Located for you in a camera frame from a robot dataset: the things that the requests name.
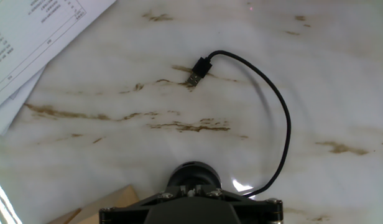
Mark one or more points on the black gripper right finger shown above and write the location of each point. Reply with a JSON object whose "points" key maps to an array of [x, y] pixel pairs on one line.
{"points": [[260, 213]]}

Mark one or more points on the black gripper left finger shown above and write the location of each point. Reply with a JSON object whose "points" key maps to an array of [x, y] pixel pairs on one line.
{"points": [[126, 213]]}

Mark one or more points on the black round docking station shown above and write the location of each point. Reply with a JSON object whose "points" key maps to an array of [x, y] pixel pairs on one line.
{"points": [[194, 174]]}

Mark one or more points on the light wooden cube block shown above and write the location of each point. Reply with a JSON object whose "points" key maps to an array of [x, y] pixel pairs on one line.
{"points": [[117, 205], [62, 219]]}

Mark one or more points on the marble patterned sheet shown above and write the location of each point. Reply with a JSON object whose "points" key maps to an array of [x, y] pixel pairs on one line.
{"points": [[117, 155]]}

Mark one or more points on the printed white paper sheet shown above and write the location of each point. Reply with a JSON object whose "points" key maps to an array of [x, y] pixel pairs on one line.
{"points": [[30, 40]]}

